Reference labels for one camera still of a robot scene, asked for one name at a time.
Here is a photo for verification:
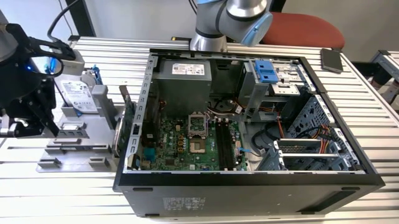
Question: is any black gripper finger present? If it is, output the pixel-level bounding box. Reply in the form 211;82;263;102
26;98;60;138
14;116;46;139

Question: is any black RAM slot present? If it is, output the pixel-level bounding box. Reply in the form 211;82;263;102
223;119;234;170
219;119;230;170
216;119;226;170

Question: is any grey parts rack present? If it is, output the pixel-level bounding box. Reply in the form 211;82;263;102
36;85;138;174

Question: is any hard disk in blue carrier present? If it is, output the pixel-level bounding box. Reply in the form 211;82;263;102
55;65;104;115

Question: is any green graphics card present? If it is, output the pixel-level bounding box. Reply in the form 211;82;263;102
112;85;139;157

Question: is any green motherboard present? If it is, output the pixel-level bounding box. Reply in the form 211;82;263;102
139;116;250;171

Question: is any grey power supply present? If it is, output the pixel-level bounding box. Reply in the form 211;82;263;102
155;58;212;119

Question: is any metal socket cover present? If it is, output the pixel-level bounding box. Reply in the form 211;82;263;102
188;113;210;138

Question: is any CPU socket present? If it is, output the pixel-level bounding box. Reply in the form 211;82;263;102
190;137;208;154

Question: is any thin locking lever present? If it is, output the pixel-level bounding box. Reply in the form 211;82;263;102
206;114;216;139

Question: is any round bronze component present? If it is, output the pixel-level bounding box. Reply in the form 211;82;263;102
216;99;236;112

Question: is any black PC case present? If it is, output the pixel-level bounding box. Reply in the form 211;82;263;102
112;48;386;218

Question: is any grey metal drive bay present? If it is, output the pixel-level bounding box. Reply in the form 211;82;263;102
238;58;314;122

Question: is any blue-grey disk bay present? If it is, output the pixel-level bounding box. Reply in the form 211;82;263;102
256;137;362;172

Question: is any red chair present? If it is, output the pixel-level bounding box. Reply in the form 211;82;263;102
260;13;346;49

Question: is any black phone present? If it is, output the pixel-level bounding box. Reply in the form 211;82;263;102
321;48;343;74

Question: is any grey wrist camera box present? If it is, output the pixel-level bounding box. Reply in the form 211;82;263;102
47;48;86;77

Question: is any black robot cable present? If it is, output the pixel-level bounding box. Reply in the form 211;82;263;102
47;0;86;44

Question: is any black metal post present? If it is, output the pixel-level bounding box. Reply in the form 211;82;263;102
64;0;96;38

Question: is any black cable loop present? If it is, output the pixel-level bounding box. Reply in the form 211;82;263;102
251;122;276;157

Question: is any single orange wire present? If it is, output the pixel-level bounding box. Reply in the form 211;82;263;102
275;118;286;139

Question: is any orange wire bundle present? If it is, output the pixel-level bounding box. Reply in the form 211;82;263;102
311;123;333;156

